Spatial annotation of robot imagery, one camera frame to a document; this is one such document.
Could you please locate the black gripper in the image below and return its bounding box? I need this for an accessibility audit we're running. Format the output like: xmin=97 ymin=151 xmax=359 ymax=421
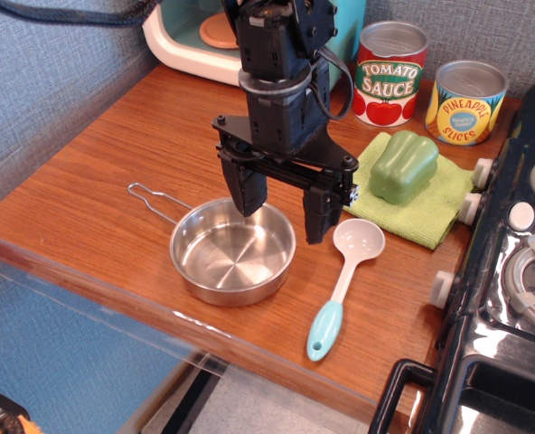
xmin=212 ymin=85 xmax=358 ymax=244

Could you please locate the small steel pot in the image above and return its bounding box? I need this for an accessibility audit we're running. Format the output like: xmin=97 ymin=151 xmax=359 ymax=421
xmin=127 ymin=182 xmax=296 ymax=307

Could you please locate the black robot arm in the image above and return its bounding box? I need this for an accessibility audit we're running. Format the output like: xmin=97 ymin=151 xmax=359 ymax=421
xmin=212 ymin=1 xmax=359 ymax=244

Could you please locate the teal toy microwave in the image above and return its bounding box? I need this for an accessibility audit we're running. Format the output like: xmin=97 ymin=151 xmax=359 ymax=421
xmin=143 ymin=1 xmax=366 ymax=86

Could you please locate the green toy bell pepper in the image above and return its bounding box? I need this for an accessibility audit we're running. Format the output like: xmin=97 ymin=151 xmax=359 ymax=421
xmin=369 ymin=131 xmax=439 ymax=204

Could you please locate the green cloth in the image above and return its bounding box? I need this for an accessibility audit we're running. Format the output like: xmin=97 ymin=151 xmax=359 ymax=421
xmin=343 ymin=132 xmax=474 ymax=250

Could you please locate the tomato sauce can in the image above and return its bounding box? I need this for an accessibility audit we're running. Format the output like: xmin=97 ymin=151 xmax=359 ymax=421
xmin=352 ymin=21 xmax=428 ymax=127

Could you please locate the white stove knob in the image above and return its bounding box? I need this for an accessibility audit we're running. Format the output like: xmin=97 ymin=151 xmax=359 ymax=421
xmin=472 ymin=158 xmax=494 ymax=190
xmin=429 ymin=270 xmax=455 ymax=309
xmin=458 ymin=193 xmax=482 ymax=226

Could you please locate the pineapple slices can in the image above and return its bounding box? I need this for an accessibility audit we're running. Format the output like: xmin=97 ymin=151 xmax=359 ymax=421
xmin=425 ymin=60 xmax=509 ymax=146

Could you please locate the black toy stove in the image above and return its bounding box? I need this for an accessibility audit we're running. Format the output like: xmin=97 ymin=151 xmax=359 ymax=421
xmin=370 ymin=85 xmax=535 ymax=433

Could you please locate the white ladle with teal handle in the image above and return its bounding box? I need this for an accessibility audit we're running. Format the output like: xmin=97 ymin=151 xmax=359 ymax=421
xmin=306 ymin=218 xmax=386 ymax=362

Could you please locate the black braided cable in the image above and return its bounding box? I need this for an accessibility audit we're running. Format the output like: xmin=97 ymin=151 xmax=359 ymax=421
xmin=0 ymin=0 xmax=164 ymax=27

